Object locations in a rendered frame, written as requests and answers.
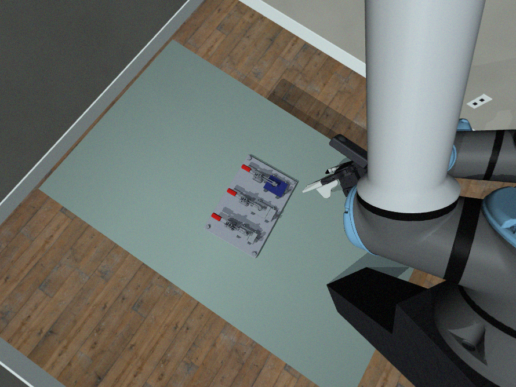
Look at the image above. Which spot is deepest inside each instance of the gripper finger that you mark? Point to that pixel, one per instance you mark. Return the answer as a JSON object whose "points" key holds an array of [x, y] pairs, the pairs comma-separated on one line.
{"points": [[333, 169], [324, 185]]}

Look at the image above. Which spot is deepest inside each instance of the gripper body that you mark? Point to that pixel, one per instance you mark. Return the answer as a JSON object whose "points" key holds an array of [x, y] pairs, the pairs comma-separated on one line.
{"points": [[354, 173]]}

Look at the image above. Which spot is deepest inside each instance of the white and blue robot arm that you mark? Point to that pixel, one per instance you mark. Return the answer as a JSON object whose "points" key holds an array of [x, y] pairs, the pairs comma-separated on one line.
{"points": [[407, 207]]}

